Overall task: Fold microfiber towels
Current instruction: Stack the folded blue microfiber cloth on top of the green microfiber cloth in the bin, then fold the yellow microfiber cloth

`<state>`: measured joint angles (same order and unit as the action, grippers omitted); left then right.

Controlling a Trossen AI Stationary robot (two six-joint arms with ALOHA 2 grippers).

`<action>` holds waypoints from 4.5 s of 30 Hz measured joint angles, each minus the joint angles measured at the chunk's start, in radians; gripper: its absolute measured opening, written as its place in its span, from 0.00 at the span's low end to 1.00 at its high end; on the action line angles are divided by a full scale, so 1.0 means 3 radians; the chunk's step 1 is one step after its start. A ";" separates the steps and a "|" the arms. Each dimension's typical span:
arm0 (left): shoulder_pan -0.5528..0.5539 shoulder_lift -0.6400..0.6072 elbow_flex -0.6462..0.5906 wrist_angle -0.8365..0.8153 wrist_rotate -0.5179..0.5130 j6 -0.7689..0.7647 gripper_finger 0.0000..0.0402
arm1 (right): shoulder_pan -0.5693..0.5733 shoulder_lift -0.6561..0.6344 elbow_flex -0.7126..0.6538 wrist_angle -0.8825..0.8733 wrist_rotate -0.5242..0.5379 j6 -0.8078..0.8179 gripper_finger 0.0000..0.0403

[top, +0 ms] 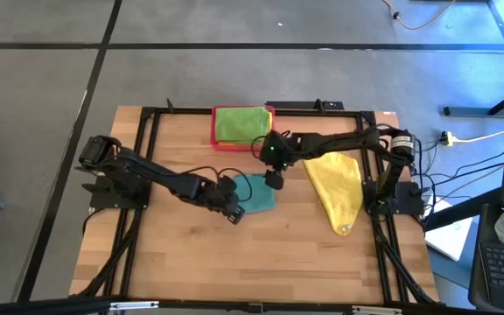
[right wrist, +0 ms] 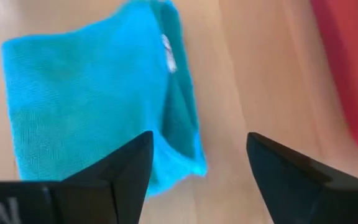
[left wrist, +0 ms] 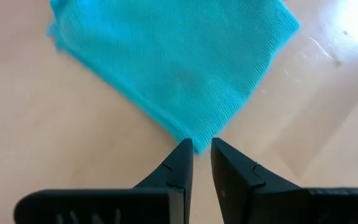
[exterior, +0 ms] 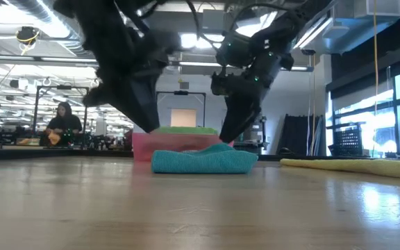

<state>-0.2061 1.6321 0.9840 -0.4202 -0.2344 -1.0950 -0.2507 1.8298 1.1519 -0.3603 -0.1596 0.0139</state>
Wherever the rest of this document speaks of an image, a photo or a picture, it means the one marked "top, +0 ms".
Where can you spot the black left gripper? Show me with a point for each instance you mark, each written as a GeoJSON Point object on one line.
{"type": "Point", "coordinates": [219, 194]}

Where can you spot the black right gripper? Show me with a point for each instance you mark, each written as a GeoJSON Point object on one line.
{"type": "Point", "coordinates": [276, 164]}

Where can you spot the teal microfiber towel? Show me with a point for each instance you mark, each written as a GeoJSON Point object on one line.
{"type": "Point", "coordinates": [258, 197]}

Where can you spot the bright green microfiber towel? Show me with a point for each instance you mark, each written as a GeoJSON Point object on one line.
{"type": "Point", "coordinates": [241, 124]}

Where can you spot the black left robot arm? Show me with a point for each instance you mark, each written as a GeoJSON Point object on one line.
{"type": "Point", "coordinates": [147, 170]}

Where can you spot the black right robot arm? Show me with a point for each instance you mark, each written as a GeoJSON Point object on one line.
{"type": "Point", "coordinates": [357, 140]}

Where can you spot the pink translucent plastic bin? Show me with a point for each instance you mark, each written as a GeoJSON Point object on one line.
{"type": "Point", "coordinates": [212, 131]}

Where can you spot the black mounting bar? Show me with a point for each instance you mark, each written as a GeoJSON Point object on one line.
{"type": "Point", "coordinates": [304, 105]}

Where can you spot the yellow white power strip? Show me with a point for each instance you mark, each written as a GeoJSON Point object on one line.
{"type": "Point", "coordinates": [449, 138]}

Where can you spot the white flat box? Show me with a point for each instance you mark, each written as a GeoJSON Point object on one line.
{"type": "Point", "coordinates": [449, 236]}

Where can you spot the black aluminium table frame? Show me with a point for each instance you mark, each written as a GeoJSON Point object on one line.
{"type": "Point", "coordinates": [182, 111]}

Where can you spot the silver metal bracket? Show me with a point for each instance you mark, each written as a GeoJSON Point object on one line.
{"type": "Point", "coordinates": [376, 310]}
{"type": "Point", "coordinates": [134, 305]}

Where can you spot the dark metal desk frame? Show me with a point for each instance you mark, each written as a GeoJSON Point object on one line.
{"type": "Point", "coordinates": [475, 111]}

